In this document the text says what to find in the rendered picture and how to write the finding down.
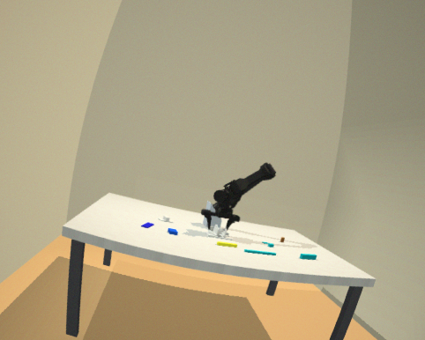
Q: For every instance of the teal rectangular bar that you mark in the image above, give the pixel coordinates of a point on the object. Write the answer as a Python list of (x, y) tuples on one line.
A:
[(308, 256)]

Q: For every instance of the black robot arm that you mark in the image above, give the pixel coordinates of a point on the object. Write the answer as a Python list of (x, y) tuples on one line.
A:
[(233, 193)]

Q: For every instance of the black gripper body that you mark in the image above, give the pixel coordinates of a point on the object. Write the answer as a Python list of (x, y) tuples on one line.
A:
[(207, 213)]

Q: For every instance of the yellow flat bar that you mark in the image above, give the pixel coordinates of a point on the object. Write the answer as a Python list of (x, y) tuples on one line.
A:
[(231, 245)]

